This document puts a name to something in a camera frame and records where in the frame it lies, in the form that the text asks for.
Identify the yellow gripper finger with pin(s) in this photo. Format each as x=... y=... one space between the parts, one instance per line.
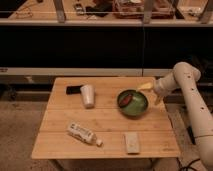
x=158 y=100
x=145 y=86

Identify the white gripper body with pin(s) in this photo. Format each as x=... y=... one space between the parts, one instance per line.
x=165 y=85

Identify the clear plastic bottle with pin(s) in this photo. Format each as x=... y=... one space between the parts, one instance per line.
x=83 y=134

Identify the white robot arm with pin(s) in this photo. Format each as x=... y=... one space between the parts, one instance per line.
x=185 y=76

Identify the green ceramic bowl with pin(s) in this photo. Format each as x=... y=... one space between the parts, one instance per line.
x=137 y=106

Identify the red item in bowl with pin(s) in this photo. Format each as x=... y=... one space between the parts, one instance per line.
x=126 y=100

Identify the beige sponge block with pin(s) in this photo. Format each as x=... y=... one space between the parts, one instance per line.
x=132 y=143

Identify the white paper cup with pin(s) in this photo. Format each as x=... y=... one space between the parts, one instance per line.
x=88 y=95

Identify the wooden folding table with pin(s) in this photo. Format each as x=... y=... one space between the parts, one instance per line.
x=156 y=136

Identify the black rectangular block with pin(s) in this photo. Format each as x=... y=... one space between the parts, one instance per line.
x=73 y=90

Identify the red tray on shelf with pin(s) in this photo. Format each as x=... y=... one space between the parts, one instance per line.
x=135 y=9

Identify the metal shelf rack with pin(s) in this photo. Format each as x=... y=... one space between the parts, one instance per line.
x=61 y=13

